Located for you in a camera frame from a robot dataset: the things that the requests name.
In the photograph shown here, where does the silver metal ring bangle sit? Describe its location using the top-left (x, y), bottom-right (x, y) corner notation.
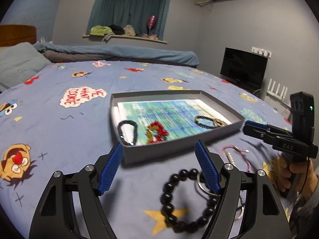
top-left (196, 171), bottom-right (245, 220)

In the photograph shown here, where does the pink cord bracelet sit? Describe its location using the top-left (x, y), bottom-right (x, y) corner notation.
top-left (221, 143), bottom-right (251, 172)

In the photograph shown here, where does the black large bead bracelet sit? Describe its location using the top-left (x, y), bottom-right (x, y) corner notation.
top-left (160, 168), bottom-right (220, 233)

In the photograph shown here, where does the plaid sleeve right forearm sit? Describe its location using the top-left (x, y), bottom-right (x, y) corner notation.
top-left (289, 184), bottom-right (319, 238)

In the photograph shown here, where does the right hand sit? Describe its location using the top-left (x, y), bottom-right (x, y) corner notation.
top-left (277, 154), bottom-right (318, 201)

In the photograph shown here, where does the white wifi router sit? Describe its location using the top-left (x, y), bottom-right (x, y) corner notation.
top-left (264, 78), bottom-right (290, 108)

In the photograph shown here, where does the black television screen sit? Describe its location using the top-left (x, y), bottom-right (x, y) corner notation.
top-left (220, 48), bottom-right (268, 90)

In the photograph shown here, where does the blue green printed paper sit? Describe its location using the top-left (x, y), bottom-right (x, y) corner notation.
top-left (114, 99), bottom-right (231, 146)

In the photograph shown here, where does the grey shallow cardboard box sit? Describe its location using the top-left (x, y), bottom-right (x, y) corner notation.
top-left (110, 90), bottom-right (244, 165)

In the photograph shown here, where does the blue folded blanket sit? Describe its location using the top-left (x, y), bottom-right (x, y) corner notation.
top-left (33, 43), bottom-right (199, 68)

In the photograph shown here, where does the pink balloon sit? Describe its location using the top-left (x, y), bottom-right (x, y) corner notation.
top-left (147, 15), bottom-right (157, 36)

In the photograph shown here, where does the wooden window sill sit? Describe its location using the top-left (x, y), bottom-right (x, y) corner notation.
top-left (82, 35), bottom-right (168, 44)

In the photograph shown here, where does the grey blue pillow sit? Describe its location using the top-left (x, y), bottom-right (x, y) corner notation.
top-left (0, 42), bottom-right (51, 92)

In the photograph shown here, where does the green cloth on sill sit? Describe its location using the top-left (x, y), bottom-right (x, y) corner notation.
top-left (89, 25), bottom-right (114, 37)

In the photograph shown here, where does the black cloth on sill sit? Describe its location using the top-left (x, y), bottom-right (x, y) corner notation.
top-left (109, 24), bottom-right (125, 36)

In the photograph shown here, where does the beige cloth on sill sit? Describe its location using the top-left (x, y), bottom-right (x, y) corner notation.
top-left (123, 24), bottom-right (136, 37)

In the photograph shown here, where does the wooden headboard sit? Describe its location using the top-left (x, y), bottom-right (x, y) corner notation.
top-left (0, 24), bottom-right (37, 47)

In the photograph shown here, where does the teal window curtain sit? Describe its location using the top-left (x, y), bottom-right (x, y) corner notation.
top-left (86, 0), bottom-right (171, 40)

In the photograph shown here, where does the dark beaded gold bracelet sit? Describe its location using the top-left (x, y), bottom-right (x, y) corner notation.
top-left (193, 115), bottom-right (229, 130)

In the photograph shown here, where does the red and gold bracelet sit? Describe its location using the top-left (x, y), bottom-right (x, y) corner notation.
top-left (145, 121), bottom-right (170, 144)

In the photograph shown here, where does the white wall socket strip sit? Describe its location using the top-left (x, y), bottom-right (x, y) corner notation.
top-left (251, 47), bottom-right (272, 58)

